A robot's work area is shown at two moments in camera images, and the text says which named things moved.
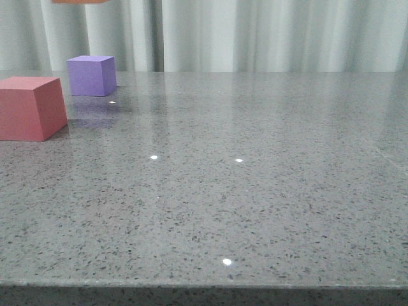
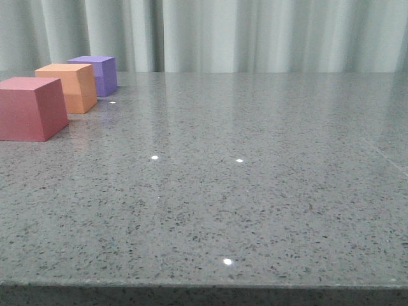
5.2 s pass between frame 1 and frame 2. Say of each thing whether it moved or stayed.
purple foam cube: stayed
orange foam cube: moved
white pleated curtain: stayed
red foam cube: stayed
